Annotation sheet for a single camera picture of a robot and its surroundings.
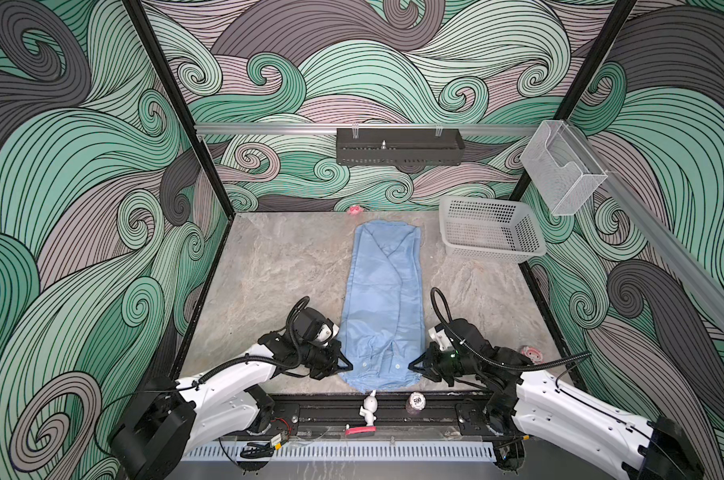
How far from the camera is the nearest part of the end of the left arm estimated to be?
692 millimetres

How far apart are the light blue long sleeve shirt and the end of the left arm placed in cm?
6

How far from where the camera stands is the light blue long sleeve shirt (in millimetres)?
760
